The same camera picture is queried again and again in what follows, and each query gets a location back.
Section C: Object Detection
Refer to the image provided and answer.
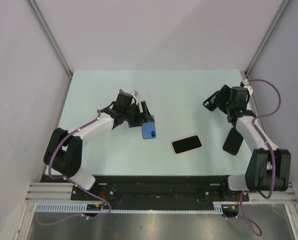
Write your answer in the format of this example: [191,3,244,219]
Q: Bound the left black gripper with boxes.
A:
[123,101,154,128]

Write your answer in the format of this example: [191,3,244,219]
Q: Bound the black phone case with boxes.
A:
[203,91,219,112]

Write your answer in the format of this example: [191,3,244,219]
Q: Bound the blue phone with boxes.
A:
[142,115,156,140]

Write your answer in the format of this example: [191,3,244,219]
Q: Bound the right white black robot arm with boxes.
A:
[213,85,291,201]

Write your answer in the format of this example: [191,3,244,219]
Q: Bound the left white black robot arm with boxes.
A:
[43,90,154,200]

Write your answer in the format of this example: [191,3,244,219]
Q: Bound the phone in pink case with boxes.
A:
[171,135,203,155]

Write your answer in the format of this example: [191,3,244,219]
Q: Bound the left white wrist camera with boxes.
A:
[130,90,138,100]

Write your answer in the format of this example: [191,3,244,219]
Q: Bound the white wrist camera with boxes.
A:
[130,90,138,100]
[240,79,254,96]

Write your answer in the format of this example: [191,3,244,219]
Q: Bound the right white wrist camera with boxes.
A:
[240,79,254,96]

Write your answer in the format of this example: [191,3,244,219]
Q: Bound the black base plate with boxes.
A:
[40,173,250,210]

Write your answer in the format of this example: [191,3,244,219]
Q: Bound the right aluminium frame post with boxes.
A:
[244,0,293,78]

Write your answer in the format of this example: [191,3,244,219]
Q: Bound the aluminium frame post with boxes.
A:
[244,0,293,78]
[26,0,73,80]

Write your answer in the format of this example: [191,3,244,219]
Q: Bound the grey slotted cable duct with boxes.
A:
[36,202,226,214]

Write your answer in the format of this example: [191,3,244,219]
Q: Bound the aluminium front rail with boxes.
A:
[25,182,298,204]

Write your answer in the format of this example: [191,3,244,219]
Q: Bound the left aluminium frame post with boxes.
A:
[26,0,73,80]

